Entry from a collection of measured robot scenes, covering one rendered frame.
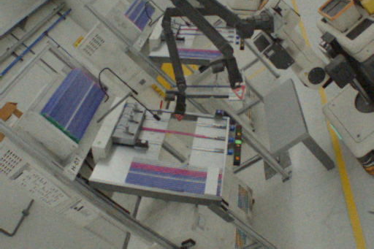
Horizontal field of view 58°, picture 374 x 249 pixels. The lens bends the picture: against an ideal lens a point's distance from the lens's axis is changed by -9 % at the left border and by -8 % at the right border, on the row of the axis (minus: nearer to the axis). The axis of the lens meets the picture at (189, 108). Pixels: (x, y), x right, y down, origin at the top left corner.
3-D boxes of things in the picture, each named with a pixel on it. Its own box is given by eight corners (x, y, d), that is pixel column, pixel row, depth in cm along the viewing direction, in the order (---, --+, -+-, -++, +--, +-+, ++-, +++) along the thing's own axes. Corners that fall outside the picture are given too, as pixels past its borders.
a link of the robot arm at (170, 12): (159, 6, 200) (161, 5, 210) (161, 30, 205) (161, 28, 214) (239, 4, 201) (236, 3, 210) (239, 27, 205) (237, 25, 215)
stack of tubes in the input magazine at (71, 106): (107, 90, 235) (76, 64, 226) (79, 142, 195) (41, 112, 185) (96, 101, 241) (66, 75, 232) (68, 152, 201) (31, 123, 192)
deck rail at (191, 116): (228, 124, 242) (229, 117, 239) (228, 126, 241) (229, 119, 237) (123, 111, 248) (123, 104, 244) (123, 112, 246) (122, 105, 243)
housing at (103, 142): (128, 115, 247) (127, 98, 238) (107, 166, 208) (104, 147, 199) (117, 113, 247) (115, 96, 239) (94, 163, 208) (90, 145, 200)
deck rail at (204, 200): (220, 204, 188) (221, 197, 184) (220, 207, 186) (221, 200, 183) (90, 185, 194) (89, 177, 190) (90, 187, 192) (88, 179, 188)
